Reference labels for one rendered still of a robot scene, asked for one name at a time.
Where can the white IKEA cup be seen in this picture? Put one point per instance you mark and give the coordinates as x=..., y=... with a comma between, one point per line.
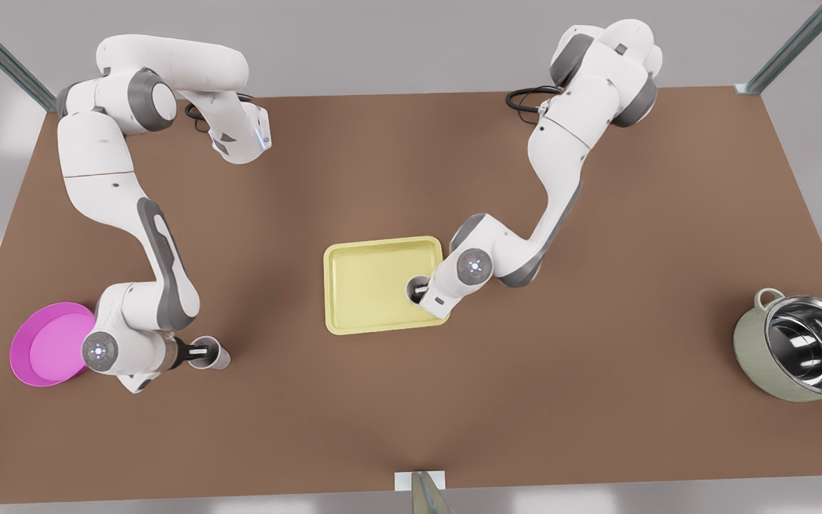
x=412, y=285
x=220, y=359

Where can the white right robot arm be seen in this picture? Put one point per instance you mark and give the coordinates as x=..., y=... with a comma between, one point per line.
x=100, y=171

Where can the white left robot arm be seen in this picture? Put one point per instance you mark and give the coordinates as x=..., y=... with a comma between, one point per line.
x=561, y=157

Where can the yellow rectangular tray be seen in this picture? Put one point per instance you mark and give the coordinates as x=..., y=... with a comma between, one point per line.
x=368, y=285

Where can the pink round plate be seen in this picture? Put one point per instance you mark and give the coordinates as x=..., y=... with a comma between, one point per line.
x=51, y=346

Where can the pale green steel pot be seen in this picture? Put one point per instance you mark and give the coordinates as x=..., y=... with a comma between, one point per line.
x=803, y=350

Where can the silver frame post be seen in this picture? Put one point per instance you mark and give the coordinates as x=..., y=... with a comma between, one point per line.
x=4, y=56
x=793, y=46
x=425, y=494

